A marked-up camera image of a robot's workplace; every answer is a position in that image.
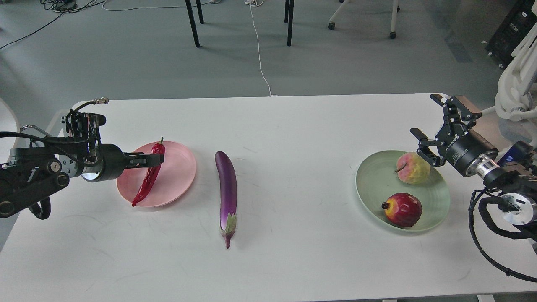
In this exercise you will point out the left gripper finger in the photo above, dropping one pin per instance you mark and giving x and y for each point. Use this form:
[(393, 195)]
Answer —
[(143, 157), (135, 165)]

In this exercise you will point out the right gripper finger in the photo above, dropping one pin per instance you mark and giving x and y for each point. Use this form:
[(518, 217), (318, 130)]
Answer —
[(459, 114), (424, 150)]

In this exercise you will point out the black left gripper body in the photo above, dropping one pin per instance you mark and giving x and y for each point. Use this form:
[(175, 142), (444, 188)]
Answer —
[(113, 163)]

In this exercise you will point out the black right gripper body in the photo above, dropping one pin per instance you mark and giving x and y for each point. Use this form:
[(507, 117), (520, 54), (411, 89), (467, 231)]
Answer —
[(463, 148)]

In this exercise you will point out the yellow pink peach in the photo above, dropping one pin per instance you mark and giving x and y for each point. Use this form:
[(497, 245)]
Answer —
[(411, 168)]

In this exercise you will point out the red chili pepper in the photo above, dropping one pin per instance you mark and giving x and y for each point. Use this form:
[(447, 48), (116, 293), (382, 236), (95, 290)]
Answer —
[(151, 174)]

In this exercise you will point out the red pomegranate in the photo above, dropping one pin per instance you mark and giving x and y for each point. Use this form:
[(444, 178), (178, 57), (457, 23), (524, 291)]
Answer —
[(402, 209)]

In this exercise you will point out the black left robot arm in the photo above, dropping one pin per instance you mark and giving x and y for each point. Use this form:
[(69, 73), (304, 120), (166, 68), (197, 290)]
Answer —
[(32, 174)]

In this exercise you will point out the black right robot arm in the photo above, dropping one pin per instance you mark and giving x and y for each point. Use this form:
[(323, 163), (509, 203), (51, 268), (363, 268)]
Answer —
[(507, 202)]

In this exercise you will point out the pink plate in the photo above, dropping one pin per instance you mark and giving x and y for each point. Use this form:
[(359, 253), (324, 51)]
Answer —
[(175, 177)]

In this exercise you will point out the green plate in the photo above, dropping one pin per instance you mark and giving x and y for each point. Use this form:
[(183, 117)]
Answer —
[(376, 181)]

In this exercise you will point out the white chair right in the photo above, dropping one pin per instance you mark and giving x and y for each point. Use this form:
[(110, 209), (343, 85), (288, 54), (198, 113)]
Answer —
[(513, 100)]

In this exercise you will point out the purple eggplant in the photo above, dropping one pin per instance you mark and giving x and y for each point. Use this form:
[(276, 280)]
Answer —
[(228, 196)]

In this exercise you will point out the chair at left edge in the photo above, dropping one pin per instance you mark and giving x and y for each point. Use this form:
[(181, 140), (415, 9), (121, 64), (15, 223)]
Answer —
[(49, 123)]

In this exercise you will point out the black equipment case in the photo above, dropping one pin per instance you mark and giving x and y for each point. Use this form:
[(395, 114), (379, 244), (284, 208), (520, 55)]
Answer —
[(513, 29)]

